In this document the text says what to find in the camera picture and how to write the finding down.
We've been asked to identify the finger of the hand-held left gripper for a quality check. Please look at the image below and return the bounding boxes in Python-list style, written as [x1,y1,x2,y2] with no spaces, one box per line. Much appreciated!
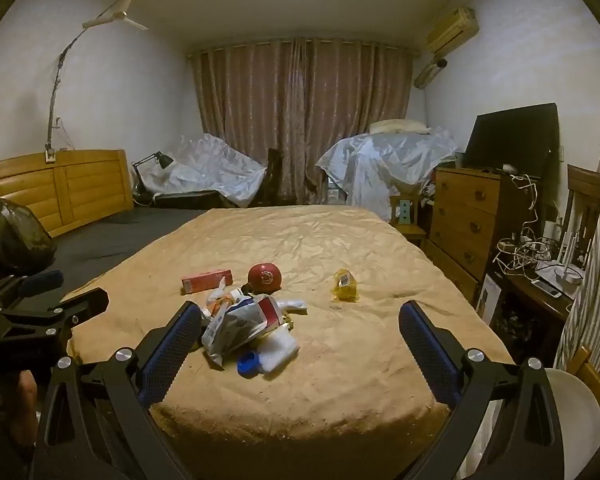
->
[0,287,110,331]
[0,269,65,313]

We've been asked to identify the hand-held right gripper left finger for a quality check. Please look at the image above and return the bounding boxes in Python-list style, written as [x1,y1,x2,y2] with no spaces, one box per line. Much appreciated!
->
[34,301,203,480]

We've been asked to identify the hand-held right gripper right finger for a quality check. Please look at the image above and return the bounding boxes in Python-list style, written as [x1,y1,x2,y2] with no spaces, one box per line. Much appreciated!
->
[398,301,565,480]

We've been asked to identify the orange white snack packet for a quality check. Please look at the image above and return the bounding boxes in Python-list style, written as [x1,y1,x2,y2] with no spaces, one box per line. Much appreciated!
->
[205,295,233,318]

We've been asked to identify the red cardboard box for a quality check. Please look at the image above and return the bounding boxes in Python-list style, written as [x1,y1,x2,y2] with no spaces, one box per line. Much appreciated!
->
[181,269,234,295]

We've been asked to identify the pink white box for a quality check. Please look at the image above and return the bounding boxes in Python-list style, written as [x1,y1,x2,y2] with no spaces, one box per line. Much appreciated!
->
[257,296,283,331]

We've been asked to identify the white bottle blue cap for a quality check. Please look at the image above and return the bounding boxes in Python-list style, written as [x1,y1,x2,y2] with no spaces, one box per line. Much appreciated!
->
[252,327,300,375]

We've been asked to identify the red round can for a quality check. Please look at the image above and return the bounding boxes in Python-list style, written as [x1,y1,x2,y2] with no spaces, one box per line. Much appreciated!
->
[247,262,284,292]

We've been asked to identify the white plastic bucket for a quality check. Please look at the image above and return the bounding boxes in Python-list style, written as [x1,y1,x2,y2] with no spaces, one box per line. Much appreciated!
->
[460,367,600,480]

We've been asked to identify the person's left forearm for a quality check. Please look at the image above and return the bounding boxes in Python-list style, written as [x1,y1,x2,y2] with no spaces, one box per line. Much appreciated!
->
[0,370,38,448]

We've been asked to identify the dark plastic bag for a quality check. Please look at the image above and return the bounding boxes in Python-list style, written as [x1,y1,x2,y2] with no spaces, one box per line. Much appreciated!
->
[0,187,58,278]

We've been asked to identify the white framed board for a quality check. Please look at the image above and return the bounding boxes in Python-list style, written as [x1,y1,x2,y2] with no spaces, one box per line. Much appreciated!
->
[477,272,503,326]

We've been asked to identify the yellow crumpled wrapper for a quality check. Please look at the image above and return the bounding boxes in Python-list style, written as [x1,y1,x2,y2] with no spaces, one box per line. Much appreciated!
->
[330,268,361,303]

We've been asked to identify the wooden headboard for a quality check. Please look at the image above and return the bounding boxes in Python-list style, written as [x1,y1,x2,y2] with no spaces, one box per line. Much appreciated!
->
[0,149,135,238]

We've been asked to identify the dark wooden side table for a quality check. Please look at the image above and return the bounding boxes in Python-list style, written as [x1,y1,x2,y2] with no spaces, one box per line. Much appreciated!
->
[480,255,576,366]

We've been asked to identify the small wooden chair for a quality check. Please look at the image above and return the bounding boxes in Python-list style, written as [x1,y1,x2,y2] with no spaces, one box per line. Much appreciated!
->
[389,192,428,248]

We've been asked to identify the wooden dresser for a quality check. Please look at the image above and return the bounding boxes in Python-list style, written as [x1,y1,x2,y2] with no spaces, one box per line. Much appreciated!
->
[428,167,506,301]

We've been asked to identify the smartphone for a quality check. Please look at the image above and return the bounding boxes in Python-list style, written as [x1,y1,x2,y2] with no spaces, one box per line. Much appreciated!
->
[530,279,563,298]

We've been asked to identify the white router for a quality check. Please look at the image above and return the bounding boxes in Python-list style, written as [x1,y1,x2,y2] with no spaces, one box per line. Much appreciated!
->
[535,230,588,291]

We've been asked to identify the tan bed blanket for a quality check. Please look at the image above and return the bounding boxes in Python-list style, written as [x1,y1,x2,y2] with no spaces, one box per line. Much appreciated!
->
[66,204,515,480]

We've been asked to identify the black desk lamp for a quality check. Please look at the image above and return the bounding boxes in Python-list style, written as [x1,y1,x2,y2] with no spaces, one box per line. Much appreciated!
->
[131,151,175,196]

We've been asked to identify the white plastic cover sheet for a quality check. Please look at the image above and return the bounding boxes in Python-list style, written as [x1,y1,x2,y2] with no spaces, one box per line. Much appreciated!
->
[315,127,458,207]
[139,133,268,208]

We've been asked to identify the striped grey white cloth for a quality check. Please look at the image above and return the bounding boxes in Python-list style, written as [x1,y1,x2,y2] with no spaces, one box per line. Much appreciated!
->
[552,72,600,391]

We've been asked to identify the tall wooden chair back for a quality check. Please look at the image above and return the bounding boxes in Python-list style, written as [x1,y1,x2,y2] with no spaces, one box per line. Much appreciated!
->
[562,164,600,261]

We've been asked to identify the white pillow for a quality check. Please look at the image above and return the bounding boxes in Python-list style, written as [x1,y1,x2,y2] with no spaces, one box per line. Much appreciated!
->
[369,119,431,136]

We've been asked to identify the black television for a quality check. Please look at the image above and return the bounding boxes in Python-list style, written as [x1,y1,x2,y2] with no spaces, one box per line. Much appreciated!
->
[461,102,560,176]

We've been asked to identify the brown curtains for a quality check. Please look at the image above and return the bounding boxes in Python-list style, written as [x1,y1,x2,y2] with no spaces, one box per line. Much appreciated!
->
[187,37,415,206]

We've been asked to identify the beige air conditioner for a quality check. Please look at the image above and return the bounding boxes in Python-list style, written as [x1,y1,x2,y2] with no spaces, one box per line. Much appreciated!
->
[425,6,481,54]

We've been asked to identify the tangle of white cables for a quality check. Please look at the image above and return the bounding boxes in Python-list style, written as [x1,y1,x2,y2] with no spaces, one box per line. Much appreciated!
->
[492,172,556,273]

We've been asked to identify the taped wall cable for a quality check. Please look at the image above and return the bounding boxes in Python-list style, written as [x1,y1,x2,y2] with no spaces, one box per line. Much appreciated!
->
[44,27,88,153]

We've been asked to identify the beige wall duct cover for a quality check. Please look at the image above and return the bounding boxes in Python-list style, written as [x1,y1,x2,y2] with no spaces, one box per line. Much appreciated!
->
[413,62,443,90]

